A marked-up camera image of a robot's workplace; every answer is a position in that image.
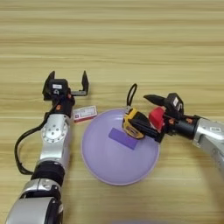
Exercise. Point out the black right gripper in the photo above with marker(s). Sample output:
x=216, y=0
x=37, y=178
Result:
x=182, y=125

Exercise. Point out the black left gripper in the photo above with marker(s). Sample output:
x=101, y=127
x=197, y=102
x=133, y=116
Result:
x=64, y=106

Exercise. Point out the red cube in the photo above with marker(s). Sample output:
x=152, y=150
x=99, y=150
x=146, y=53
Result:
x=157, y=116

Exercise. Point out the yellow black tape measure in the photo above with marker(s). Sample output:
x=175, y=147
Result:
x=131, y=125

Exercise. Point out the white and red card box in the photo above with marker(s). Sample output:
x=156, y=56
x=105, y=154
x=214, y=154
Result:
x=85, y=113

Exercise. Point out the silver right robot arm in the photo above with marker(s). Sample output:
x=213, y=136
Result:
x=213, y=137

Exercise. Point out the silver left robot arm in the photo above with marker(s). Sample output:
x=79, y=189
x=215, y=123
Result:
x=54, y=145

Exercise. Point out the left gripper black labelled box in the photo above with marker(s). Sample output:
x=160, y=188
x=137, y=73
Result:
x=58, y=87

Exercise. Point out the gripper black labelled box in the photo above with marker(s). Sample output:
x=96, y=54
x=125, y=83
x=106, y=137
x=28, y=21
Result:
x=175, y=102
x=58, y=87

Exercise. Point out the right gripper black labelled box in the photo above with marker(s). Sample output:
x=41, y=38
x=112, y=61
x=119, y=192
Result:
x=175, y=102

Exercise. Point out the purple rectangular block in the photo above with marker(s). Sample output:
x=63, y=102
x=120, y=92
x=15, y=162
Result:
x=121, y=138

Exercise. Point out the round purple plate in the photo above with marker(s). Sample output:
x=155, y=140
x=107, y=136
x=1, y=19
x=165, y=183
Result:
x=116, y=166

